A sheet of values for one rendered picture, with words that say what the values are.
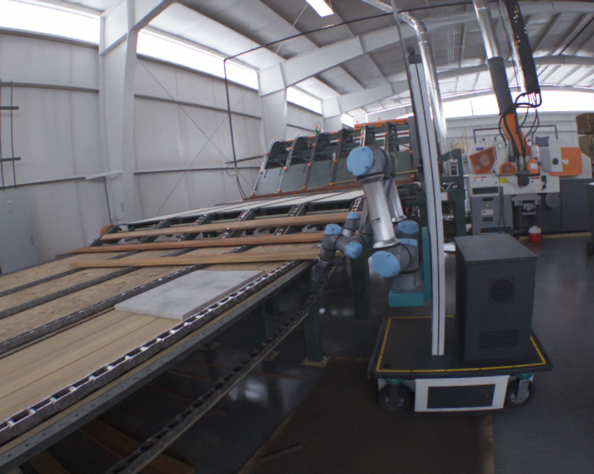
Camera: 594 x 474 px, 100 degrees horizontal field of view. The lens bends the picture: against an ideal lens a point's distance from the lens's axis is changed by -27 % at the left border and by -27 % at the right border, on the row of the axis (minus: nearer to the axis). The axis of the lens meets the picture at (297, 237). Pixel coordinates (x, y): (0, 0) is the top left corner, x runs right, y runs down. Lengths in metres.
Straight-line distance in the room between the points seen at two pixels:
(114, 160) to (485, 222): 7.53
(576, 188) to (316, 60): 10.43
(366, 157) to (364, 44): 12.15
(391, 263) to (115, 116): 7.37
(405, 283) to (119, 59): 7.77
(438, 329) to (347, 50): 12.40
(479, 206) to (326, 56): 9.49
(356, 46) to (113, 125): 9.11
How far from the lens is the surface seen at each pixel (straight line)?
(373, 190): 1.35
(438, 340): 1.78
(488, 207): 5.90
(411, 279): 1.50
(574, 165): 6.44
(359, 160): 1.35
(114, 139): 8.07
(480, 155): 5.85
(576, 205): 6.69
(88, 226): 7.90
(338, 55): 13.54
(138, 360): 1.02
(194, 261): 2.15
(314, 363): 2.46
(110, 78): 8.52
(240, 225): 3.34
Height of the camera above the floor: 1.25
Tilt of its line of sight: 9 degrees down
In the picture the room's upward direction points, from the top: 7 degrees counter-clockwise
